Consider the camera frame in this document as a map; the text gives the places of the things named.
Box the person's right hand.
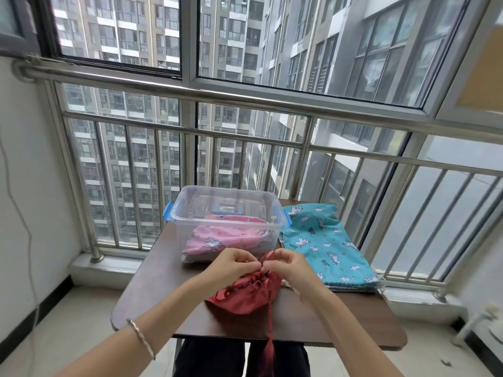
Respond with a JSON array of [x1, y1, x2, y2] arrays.
[[262, 248, 320, 297]]

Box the person's left hand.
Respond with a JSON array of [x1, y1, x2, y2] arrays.
[[204, 248, 262, 290]]

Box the red drawstring bag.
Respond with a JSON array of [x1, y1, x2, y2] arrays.
[[206, 250, 284, 377]]

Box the person's right forearm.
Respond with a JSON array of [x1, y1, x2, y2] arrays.
[[304, 286, 406, 377]]

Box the person's left forearm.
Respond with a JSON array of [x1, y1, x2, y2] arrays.
[[53, 271, 216, 377]]

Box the pink unicorn print bag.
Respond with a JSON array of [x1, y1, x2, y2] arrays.
[[182, 214, 277, 262]]

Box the teal unicorn print bag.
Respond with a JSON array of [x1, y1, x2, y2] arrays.
[[279, 203, 380, 292]]

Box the clear plastic storage box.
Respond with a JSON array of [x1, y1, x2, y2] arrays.
[[163, 185, 292, 264]]

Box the person's black trousers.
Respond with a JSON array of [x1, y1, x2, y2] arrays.
[[174, 336, 312, 377]]

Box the stainless steel railing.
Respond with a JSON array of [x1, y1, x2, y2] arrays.
[[11, 55, 503, 303]]

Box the white pipe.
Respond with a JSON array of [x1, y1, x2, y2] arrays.
[[451, 303, 503, 351]]

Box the silver bracelet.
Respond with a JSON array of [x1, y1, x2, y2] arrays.
[[126, 318, 157, 361]]

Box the white cable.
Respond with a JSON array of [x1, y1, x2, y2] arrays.
[[0, 127, 41, 342]]

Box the grey aluminium window frame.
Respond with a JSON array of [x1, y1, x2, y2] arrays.
[[0, 0, 503, 132]]

